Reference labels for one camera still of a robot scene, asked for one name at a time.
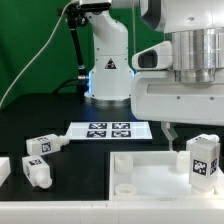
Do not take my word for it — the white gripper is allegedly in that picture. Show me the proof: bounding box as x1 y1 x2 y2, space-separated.
131 70 224 151

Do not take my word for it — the white square tabletop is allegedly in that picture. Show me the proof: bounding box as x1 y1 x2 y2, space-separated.
109 151 224 202

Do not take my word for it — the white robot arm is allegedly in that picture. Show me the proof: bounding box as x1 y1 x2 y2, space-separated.
85 0 224 126

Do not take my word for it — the white marker sheet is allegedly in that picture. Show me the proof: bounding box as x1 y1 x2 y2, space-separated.
66 122 152 140

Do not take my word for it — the white left fence block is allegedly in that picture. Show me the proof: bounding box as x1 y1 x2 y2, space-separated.
0 157 11 187

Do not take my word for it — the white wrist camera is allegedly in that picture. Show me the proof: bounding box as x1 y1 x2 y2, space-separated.
132 41 173 71

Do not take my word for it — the black base cable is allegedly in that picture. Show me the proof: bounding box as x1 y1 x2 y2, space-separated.
52 77 88 94

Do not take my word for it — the mounted camera on stand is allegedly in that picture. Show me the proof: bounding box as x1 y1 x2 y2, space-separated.
79 0 112 12

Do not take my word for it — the black camera stand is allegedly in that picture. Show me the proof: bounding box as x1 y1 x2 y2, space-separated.
57 3 90 94

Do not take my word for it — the grey cable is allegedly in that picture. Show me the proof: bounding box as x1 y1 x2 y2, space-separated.
0 0 81 109

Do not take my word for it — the white front wall fence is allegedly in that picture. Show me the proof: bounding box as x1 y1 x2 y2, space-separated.
0 200 224 224

